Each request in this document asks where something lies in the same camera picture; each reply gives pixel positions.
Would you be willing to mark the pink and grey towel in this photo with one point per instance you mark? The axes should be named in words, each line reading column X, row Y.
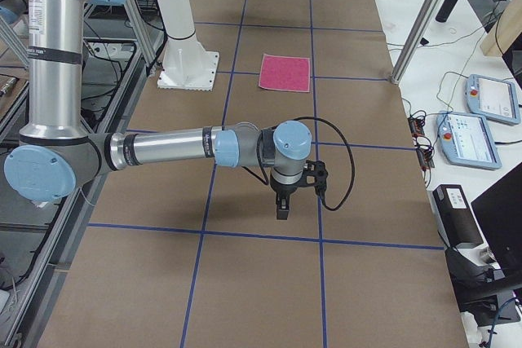
column 285, row 73

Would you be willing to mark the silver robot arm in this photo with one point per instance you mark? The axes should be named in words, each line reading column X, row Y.
column 56, row 155

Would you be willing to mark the teach pendant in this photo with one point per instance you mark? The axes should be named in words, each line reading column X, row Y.
column 493, row 98
column 466, row 140

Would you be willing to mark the black water bottle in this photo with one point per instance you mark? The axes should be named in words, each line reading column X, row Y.
column 445, row 10

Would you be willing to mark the black monitor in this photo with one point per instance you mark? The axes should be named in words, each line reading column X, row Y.
column 498, row 212

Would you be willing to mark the aluminium table frame rail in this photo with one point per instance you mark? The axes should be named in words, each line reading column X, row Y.
column 39, row 242

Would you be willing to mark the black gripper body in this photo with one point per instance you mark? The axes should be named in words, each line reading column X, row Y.
column 284, row 189

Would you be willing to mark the far teach pendant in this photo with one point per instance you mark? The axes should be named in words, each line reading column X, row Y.
column 493, row 98

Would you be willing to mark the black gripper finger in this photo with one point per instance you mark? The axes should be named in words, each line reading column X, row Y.
column 279, row 209
column 285, row 208

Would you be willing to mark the aluminium frame post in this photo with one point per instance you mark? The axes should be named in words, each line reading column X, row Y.
column 411, row 44

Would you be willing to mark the white pedestal column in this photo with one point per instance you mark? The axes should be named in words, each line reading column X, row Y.
column 186, row 64

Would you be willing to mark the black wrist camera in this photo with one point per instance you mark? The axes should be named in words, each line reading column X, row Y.
column 315, row 175

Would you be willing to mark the black box with label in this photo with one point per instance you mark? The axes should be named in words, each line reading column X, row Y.
column 457, row 219

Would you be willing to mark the near teach pendant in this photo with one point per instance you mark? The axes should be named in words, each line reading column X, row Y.
column 466, row 140

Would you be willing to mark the wooden board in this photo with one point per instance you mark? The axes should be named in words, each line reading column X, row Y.
column 505, row 31

